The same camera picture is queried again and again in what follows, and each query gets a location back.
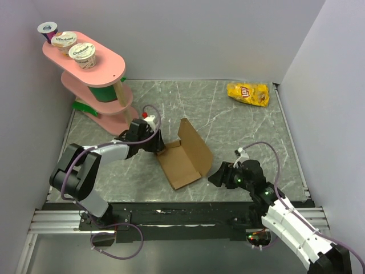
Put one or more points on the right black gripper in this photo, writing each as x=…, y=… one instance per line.
x=226, y=168

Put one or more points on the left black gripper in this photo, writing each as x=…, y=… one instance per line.
x=158, y=145

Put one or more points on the brown cardboard box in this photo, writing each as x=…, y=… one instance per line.
x=186, y=160

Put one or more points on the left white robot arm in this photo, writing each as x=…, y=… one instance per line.
x=75, y=173

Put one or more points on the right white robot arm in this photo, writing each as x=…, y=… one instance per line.
x=275, y=211

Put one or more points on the yellow chips bag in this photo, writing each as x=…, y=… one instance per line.
x=254, y=94

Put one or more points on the pink tiered shelf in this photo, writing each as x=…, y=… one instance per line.
x=113, y=116

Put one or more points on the white Chobani yogurt cup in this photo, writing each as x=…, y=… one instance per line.
x=83, y=54

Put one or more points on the orange Chobani yogurt cup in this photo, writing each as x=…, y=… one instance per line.
x=63, y=41

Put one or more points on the purple yogurt cup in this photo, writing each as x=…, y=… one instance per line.
x=48, y=30

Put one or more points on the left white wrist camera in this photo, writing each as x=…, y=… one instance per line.
x=151, y=120

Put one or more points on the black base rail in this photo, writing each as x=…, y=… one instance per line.
x=153, y=221

